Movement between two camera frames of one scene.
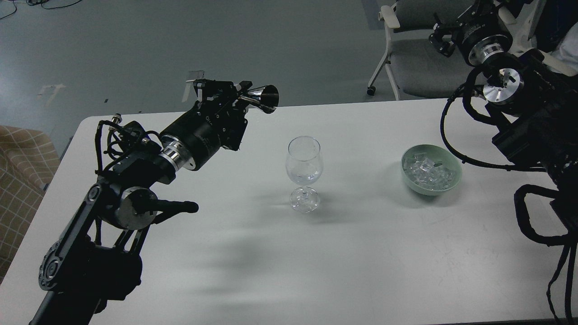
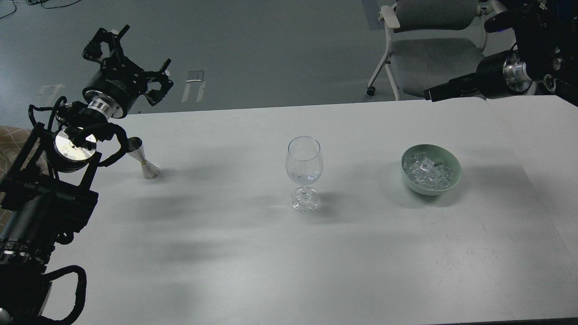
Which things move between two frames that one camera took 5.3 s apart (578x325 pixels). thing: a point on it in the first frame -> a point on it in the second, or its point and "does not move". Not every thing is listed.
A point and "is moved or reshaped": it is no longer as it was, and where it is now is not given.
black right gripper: [483, 35] -> [496, 75]
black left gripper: [217, 121] -> [117, 84]
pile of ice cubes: [427, 173] does not move
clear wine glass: [304, 164] does not move
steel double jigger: [265, 98] is moved or reshaped
